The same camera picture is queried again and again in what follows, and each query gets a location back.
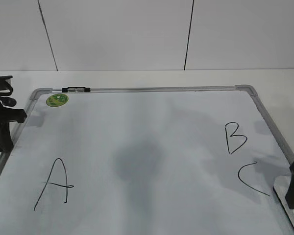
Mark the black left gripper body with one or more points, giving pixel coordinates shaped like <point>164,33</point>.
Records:
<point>7,112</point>

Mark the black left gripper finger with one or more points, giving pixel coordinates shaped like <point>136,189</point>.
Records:
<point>6,144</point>

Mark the white board eraser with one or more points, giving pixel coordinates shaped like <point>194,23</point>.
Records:
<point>280,186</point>

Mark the black silver frame clip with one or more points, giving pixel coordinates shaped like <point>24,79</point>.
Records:
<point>76,90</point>

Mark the white board with grey frame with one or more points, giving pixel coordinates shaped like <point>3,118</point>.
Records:
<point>150,161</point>

